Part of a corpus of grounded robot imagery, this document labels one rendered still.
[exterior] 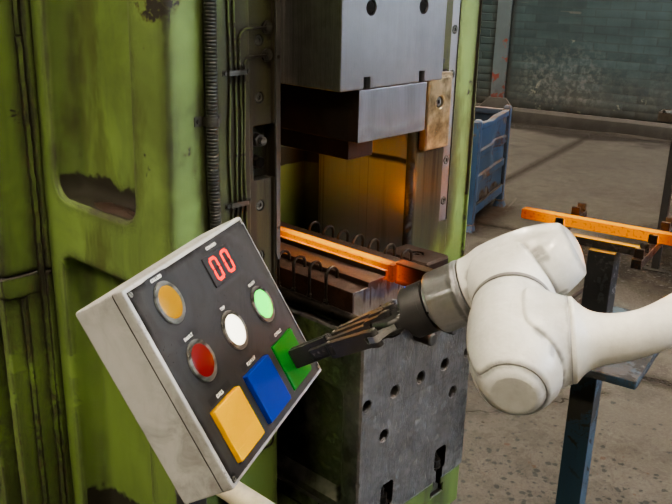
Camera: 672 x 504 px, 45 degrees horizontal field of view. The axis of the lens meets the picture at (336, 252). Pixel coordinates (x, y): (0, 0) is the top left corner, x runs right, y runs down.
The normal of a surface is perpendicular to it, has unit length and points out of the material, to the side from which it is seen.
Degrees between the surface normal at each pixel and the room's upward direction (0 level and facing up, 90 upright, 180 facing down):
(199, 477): 90
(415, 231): 90
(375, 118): 90
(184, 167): 90
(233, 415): 60
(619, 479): 0
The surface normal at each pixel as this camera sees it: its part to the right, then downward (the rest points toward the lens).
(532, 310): -0.02, -0.82
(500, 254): -0.49, -0.73
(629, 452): 0.02, -0.95
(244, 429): 0.84, -0.37
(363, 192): -0.68, 0.22
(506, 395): -0.31, 0.52
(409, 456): 0.73, 0.24
